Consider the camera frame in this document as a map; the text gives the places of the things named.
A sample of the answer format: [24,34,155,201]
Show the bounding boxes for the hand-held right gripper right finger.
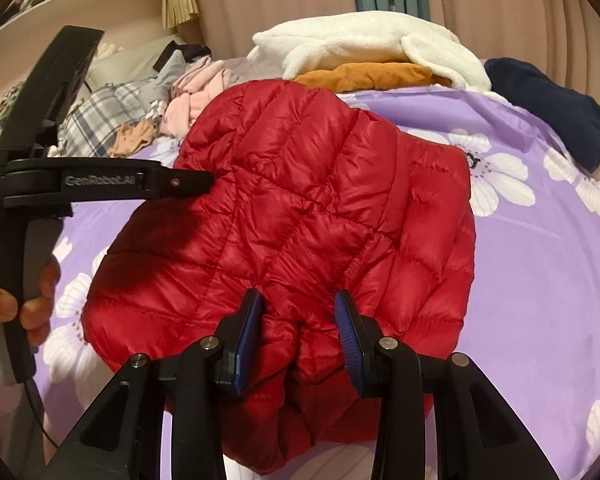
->
[334,290,561,480]

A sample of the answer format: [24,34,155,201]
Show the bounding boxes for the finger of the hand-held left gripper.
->
[157,162,214,200]
[0,25,104,162]

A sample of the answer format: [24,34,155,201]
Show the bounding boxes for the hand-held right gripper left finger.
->
[42,288,266,480]

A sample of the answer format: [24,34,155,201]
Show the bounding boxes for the red quilted down jacket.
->
[82,79,477,476]

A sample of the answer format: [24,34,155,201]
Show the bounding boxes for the person's left forearm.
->
[0,365,28,466]

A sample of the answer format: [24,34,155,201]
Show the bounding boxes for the person's left hand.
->
[0,259,62,347]

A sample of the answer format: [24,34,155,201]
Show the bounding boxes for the grey plaid cloth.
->
[47,82,156,158]

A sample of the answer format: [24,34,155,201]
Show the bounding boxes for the white patterned cloth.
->
[0,82,26,133]

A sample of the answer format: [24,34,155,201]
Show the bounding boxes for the cream pillow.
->
[87,35,176,86]

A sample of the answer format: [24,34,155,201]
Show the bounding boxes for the tan garment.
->
[111,122,156,157]

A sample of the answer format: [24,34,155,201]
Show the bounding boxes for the pink garment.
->
[160,57,231,138]

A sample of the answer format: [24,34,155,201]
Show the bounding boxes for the grey striped garment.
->
[150,57,183,126]

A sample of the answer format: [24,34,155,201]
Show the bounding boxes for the black garment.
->
[155,40,213,73]

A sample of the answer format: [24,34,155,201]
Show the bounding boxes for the purple floral blanket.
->
[30,80,600,480]

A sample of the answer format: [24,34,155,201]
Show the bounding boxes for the orange garment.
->
[292,61,451,93]

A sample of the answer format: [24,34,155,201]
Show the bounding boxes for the white fleece garment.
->
[250,11,488,93]

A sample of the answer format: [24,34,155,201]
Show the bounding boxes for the navy blue garment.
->
[482,57,600,173]

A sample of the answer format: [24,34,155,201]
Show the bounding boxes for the black cable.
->
[22,380,61,453]

